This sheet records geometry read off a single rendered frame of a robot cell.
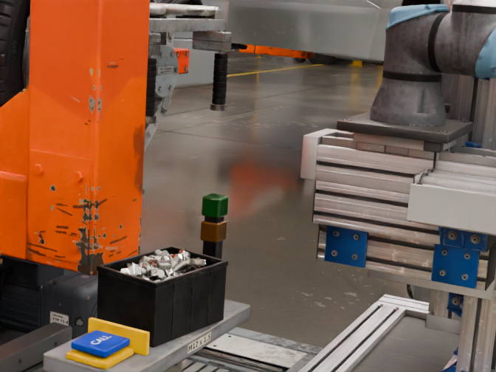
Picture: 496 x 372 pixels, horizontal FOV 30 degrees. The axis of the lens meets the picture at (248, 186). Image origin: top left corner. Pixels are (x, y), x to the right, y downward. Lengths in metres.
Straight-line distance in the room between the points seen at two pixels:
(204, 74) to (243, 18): 1.77
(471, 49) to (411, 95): 0.15
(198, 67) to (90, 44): 1.36
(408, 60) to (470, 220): 0.34
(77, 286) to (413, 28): 0.89
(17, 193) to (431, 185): 0.78
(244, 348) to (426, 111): 1.05
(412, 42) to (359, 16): 2.96
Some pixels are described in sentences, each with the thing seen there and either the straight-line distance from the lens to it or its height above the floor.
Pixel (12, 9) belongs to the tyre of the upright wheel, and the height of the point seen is 0.98.
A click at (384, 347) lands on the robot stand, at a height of 0.21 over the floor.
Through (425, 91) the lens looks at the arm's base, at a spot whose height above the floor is 0.88.
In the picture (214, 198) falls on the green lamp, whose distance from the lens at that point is 1.79.
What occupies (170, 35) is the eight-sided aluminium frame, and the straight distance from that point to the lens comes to 2.56.
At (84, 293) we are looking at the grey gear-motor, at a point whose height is 0.40.
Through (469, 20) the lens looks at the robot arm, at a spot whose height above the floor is 1.03.
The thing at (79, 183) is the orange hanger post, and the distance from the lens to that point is 1.71.
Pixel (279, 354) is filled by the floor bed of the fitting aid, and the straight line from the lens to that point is 2.60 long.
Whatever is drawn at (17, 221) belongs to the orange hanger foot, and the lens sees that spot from 1.83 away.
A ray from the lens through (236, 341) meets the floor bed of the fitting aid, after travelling 2.68.
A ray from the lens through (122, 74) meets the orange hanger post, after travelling 1.73.
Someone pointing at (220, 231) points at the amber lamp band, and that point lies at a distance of 1.80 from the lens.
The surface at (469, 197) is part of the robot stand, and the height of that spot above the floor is 0.72.
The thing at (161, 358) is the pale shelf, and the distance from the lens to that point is 1.57.
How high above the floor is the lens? 1.05
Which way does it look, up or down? 12 degrees down
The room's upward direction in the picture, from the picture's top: 4 degrees clockwise
